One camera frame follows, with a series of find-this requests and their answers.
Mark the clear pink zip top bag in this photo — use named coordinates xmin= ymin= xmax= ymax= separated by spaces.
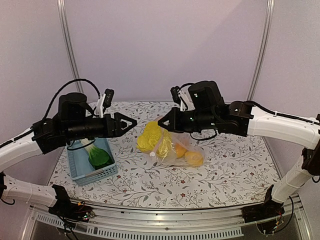
xmin=137 ymin=117 xmax=205 ymax=168

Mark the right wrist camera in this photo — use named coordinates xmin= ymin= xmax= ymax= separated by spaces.
xmin=170 ymin=83 xmax=194 ymax=112

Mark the right rear aluminium frame post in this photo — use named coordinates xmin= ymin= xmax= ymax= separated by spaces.
xmin=247 ymin=0 xmax=275 ymax=101

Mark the light blue plastic basket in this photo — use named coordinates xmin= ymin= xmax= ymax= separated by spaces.
xmin=66 ymin=138 xmax=118 ymax=186

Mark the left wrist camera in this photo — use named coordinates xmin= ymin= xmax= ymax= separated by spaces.
xmin=94 ymin=88 xmax=115 ymax=118

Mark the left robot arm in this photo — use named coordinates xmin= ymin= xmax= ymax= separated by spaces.
xmin=0 ymin=89 xmax=137 ymax=222

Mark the floral patterned table mat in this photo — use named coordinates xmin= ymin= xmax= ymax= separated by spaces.
xmin=49 ymin=101 xmax=279 ymax=209

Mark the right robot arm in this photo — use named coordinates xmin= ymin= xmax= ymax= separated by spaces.
xmin=158 ymin=80 xmax=320 ymax=223

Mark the aluminium frame post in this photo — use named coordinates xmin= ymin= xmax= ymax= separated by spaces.
xmin=56 ymin=0 xmax=80 ymax=79
xmin=247 ymin=0 xmax=275 ymax=101

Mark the green bok choy toy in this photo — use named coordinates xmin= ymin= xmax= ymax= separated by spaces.
xmin=80 ymin=138 xmax=113 ymax=170

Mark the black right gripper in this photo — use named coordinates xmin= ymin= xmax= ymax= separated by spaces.
xmin=158 ymin=106 xmax=218 ymax=133

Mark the yellow napa cabbage toy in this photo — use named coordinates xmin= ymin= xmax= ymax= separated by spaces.
xmin=137 ymin=121 xmax=173 ymax=158

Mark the yellow lemon toy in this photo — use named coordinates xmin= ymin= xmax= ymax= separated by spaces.
xmin=184 ymin=151 xmax=204 ymax=167

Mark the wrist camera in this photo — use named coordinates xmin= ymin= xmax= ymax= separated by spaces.
xmin=94 ymin=88 xmax=115 ymax=118
xmin=170 ymin=83 xmax=194 ymax=112

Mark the left rear aluminium frame post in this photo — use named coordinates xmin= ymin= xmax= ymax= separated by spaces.
xmin=56 ymin=0 xmax=80 ymax=79

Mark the orange mango toy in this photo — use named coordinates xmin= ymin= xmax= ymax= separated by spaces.
xmin=175 ymin=143 xmax=187 ymax=159

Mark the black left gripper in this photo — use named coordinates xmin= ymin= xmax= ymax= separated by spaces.
xmin=65 ymin=111 xmax=138 ymax=141

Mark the front aluminium table rail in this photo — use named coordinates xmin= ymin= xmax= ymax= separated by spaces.
xmin=21 ymin=195 xmax=313 ymax=240

